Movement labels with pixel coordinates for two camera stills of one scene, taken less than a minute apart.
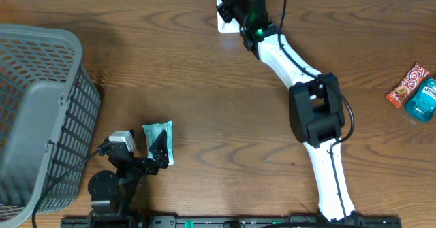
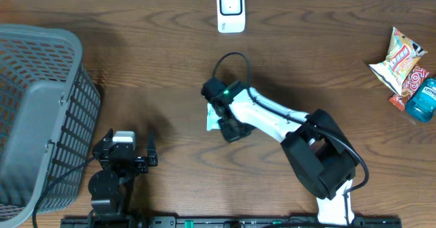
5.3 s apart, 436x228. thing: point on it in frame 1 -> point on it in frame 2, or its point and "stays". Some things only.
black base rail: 164,222 stays
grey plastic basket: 50,114 stays
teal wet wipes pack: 154,131 -> 212,118
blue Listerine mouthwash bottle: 421,105 stays
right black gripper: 222,8 -> 230,136
